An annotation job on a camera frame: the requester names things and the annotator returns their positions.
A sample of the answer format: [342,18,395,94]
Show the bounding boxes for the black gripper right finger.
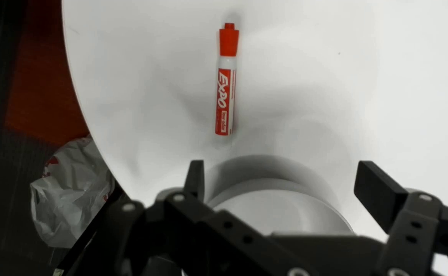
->
[352,160,443,276]

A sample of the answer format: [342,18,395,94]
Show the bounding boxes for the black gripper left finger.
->
[162,158,306,276]

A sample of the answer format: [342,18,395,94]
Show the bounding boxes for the red Expo marker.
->
[213,22,240,138]

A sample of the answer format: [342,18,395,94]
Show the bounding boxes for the crumpled white plastic bag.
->
[29,137,116,250]

